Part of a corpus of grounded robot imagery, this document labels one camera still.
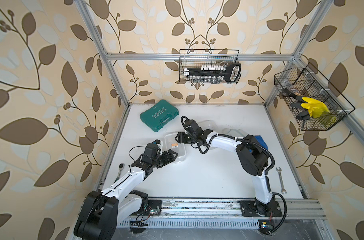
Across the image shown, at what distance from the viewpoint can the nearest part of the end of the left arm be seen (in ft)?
2.10

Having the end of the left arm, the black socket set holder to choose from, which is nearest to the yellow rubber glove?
the black socket set holder

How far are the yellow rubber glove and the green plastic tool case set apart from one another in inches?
30.3

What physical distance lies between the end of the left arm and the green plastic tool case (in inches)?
12.6

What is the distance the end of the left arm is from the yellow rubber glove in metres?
0.69

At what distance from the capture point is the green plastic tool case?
1.07 meters

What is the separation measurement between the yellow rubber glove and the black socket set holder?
0.35 m

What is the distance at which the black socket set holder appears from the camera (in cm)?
82
